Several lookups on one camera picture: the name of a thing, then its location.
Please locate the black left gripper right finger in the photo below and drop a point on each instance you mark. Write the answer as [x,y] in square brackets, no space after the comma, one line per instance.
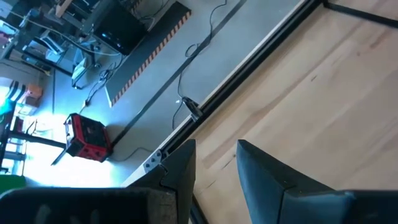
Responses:
[264,186]

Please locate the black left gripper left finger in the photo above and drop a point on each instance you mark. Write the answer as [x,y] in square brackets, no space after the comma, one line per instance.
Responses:
[183,174]

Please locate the black equipment case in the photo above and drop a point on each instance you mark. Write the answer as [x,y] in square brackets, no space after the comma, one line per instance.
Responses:
[121,31]

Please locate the orange box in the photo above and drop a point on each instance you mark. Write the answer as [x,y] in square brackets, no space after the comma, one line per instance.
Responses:
[34,91]

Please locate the green bin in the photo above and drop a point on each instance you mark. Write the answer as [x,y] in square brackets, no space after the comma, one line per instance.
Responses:
[11,183]

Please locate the small black frame clamp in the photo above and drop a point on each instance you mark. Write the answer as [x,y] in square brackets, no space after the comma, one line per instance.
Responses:
[193,109]

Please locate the black aluminium table frame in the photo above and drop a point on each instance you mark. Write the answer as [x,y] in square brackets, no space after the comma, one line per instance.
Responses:
[248,65]

